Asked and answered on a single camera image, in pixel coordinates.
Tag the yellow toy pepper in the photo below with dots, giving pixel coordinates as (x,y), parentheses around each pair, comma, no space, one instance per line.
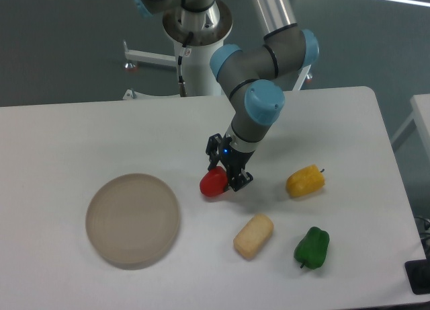
(305,181)

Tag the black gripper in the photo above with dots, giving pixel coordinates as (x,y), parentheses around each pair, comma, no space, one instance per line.
(219,149)

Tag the red toy pepper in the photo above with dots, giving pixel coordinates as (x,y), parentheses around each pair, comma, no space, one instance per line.
(214,183)

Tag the black device at table edge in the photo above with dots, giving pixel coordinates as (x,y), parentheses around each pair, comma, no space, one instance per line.
(418,270)

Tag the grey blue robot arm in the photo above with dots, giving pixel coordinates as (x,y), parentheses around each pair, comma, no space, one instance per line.
(257,106)

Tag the green toy pepper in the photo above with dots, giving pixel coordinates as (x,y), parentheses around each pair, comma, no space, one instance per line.
(311,252)

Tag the white side table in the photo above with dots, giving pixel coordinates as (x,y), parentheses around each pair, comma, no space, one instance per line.
(418,120)

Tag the beige toy bread loaf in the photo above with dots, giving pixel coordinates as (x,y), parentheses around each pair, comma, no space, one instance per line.
(253,236)

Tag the beige round plate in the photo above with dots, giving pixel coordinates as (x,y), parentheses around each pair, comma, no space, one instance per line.
(133,221)

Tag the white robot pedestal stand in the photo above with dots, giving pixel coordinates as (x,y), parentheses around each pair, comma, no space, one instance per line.
(205,65)

